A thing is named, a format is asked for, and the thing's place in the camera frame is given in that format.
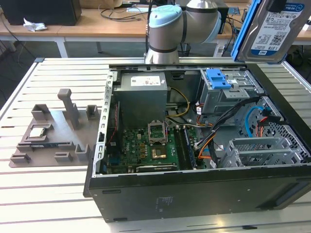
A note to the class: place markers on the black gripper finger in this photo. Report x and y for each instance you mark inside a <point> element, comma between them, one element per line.
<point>275,4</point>

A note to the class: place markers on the hard disk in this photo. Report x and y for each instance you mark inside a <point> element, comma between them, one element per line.
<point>267,31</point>

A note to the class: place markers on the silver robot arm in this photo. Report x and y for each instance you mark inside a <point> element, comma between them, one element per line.
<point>165,34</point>

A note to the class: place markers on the metal disk bay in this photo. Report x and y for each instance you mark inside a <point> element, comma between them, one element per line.
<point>255,155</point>

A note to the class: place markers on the white box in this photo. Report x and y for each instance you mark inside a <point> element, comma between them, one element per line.
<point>307,25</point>

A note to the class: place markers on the black box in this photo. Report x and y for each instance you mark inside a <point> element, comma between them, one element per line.
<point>224,21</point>

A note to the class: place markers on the blue plastic drive latch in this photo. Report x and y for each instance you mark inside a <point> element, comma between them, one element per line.
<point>216,80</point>

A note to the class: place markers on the metal optical drive cage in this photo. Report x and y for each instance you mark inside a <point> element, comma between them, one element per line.
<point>218,102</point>

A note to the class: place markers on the grey power supply unit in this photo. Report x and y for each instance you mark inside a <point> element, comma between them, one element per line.
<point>141,102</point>

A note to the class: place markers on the RAM stick with blue chips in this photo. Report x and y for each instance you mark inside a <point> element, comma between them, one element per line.
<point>189,148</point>

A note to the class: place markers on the thin locking lever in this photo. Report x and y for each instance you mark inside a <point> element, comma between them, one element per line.
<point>165,131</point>

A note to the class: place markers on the black RAM slot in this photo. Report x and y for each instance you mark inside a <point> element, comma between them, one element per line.
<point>179,148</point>

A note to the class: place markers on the CPU socket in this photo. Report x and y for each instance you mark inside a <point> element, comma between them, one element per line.
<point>158,153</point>

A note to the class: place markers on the black graphics card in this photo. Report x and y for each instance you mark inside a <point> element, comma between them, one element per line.
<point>158,168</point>

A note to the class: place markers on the green motherboard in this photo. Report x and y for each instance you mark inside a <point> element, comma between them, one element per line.
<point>136,150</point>

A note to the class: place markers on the black PC case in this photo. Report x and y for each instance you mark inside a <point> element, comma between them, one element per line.
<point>194,199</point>

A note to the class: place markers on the black computer tower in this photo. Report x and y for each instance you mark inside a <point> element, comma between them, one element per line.
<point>41,12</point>

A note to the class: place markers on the crumpled white paper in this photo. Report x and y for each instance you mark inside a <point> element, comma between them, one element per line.
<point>34,25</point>

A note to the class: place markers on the grey parts rack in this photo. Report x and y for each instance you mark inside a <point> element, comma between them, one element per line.
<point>60,131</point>

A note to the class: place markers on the silver CPU chip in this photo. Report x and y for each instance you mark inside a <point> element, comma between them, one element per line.
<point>36,133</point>

